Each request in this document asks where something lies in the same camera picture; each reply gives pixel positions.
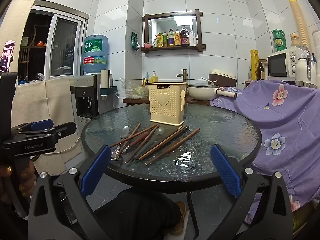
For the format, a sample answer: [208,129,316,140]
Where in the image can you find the dark wooden wall shelf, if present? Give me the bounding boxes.
[141,9,207,53]

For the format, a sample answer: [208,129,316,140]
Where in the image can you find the brown rice cooker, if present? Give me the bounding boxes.
[209,69,237,88]

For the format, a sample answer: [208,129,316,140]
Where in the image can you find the person's black trouser leg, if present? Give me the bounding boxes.
[92,187,184,240]

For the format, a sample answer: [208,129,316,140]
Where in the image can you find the white microwave oven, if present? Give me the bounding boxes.
[267,46,308,78]

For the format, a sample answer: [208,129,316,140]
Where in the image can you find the white electric kettle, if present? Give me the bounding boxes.
[296,46,318,88]

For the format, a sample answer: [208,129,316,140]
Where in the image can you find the sliding glass window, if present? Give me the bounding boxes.
[17,5,88,80]

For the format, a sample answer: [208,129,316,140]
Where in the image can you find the dark soy sauce bottle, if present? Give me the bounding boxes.
[180,26,190,47]

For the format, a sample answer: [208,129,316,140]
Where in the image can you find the beige cloth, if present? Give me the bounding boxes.
[11,77,83,177]

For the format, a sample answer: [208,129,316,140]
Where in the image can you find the person's left hand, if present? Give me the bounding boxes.
[0,159,37,205]

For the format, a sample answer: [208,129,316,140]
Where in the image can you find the clear plastic bags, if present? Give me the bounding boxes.
[115,79,150,99]

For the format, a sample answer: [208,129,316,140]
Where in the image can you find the round glass table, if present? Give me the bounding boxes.
[81,103,262,239]

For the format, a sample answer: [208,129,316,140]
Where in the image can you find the cream frying pan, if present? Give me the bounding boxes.
[187,83,238,100]

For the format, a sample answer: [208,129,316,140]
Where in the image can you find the purple floral cloth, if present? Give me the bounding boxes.
[210,79,320,230]

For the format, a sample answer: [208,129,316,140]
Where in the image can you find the stack of green tubs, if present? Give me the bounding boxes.
[272,29,287,53]

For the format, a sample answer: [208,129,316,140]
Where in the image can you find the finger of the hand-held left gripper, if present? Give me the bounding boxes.
[27,122,77,141]
[11,119,54,132]

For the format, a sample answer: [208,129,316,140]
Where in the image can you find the smartphone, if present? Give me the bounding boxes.
[0,40,16,73]

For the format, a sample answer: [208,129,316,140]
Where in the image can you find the blue water jug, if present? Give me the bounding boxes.
[81,34,109,75]

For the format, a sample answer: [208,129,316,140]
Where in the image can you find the brown shoe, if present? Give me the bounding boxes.
[169,201,187,235]

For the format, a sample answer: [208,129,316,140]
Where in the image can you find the metal spoon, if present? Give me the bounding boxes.
[117,126,132,155]
[111,140,125,161]

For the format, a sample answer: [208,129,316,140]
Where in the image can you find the white paper roll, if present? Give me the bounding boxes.
[100,69,112,89]

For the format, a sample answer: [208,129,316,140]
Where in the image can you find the cream plastic utensil holder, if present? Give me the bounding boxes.
[147,82,188,126]

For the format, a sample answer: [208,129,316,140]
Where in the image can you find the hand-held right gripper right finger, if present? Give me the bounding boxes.
[210,144,293,240]

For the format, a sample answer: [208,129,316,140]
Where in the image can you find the yellow cylinder pack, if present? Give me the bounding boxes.
[250,49,259,81]

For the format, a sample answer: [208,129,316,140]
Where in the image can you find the pile of wooden chopsticks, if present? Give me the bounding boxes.
[109,122,200,165]

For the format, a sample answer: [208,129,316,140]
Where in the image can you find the green wall packet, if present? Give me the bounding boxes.
[131,32,141,51]

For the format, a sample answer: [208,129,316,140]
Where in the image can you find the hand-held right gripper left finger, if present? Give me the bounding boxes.
[28,144,112,240]

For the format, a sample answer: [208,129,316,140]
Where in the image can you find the brown glass bottle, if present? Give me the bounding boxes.
[257,61,265,81]

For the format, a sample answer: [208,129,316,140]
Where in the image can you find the tall stack of paper cups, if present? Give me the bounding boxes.
[286,0,310,49]

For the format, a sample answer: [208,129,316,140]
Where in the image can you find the water dispenser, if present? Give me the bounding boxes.
[71,74,101,132]

